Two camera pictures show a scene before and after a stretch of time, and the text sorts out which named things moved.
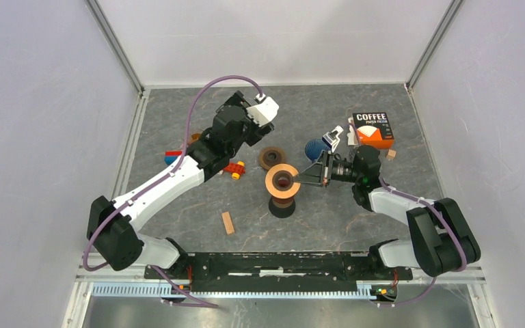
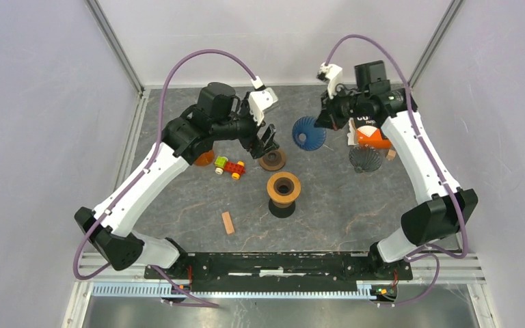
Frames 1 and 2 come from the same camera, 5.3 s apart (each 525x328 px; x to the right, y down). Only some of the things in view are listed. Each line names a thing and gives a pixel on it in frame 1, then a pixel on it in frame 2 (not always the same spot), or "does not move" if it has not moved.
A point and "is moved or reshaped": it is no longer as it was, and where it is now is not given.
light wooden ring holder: x=279 y=181 is moved or reshaped
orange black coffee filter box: x=373 y=129 does not move
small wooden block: x=228 y=223 does not move
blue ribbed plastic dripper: x=314 y=147 -> x=306 y=135
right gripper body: x=335 y=170 -> x=339 y=109
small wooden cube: x=391 y=154 does not move
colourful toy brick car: x=236 y=169 does not move
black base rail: x=278 y=272 does not move
